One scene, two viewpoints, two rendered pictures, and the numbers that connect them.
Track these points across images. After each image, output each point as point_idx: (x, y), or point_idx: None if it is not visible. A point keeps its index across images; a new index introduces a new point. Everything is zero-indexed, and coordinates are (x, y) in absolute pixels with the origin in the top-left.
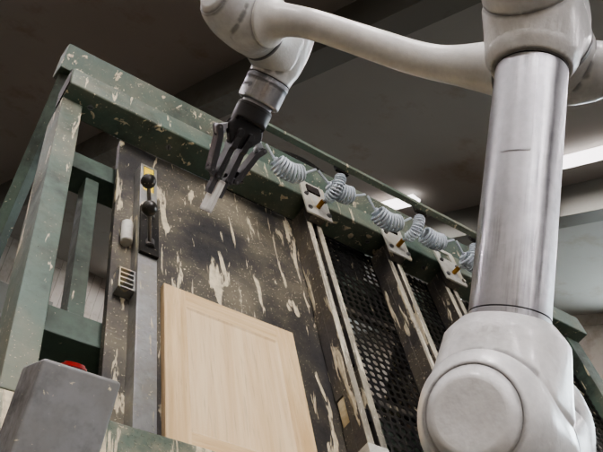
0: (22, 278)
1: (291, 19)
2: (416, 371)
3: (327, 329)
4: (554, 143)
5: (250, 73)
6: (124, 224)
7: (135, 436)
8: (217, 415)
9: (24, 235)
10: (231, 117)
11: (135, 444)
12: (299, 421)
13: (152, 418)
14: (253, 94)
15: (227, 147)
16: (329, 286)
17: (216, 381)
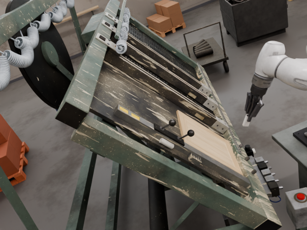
0: (229, 198)
1: None
2: (167, 79)
3: (173, 96)
4: None
5: (269, 80)
6: (165, 142)
7: (254, 185)
8: (224, 156)
9: (187, 188)
10: (260, 97)
11: (256, 185)
12: (211, 133)
13: (244, 176)
14: (270, 86)
15: (255, 105)
16: (157, 81)
17: (214, 149)
